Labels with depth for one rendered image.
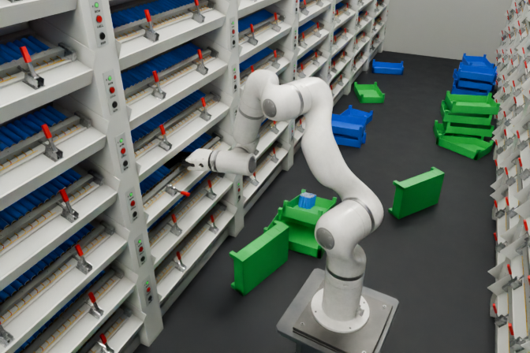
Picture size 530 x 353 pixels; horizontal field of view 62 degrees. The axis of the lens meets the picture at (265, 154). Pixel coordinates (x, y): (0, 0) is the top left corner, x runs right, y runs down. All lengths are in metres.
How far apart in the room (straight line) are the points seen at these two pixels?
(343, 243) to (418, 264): 1.05
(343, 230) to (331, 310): 0.36
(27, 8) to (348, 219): 0.92
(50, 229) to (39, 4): 0.56
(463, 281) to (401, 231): 0.39
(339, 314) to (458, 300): 0.77
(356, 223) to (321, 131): 0.27
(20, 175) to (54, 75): 0.25
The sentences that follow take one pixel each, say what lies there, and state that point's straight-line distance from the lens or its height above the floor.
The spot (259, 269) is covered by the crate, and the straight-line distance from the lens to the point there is 1.98.
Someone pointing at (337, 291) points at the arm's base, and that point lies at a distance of 1.43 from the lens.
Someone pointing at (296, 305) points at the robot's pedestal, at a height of 0.28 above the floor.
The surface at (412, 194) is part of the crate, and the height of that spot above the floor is 0.14.
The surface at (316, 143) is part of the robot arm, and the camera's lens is 1.24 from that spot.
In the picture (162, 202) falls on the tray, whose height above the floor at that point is 0.53.
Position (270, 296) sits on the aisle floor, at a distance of 1.99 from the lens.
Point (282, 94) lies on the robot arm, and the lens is 1.21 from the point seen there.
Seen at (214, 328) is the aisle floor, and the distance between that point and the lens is 1.90.
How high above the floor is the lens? 1.47
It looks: 30 degrees down
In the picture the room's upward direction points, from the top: straight up
